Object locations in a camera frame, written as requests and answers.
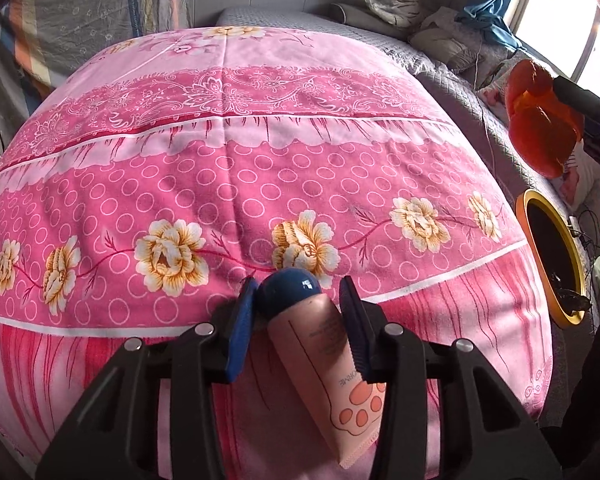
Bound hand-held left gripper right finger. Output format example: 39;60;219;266
339;275;563;480

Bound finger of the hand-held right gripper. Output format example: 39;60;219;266
552;76;600;128

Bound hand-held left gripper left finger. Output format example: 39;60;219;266
35;276;259;480

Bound pink tube with blue cap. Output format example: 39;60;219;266
256;268;387;470

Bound orange plastic bag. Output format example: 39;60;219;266
505;58;586;179

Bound yellow-rimmed trash bin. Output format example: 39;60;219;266
515;189;592;330

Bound window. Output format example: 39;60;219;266
510;0;600;96

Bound blue curtain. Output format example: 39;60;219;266
455;0;531;51

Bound pile of white clothes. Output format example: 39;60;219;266
409;7;486;73

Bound grey pillow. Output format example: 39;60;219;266
330;2;411;41

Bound striped floral cloth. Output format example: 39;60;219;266
0;0;191;126

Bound black cables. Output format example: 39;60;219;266
567;210;600;263

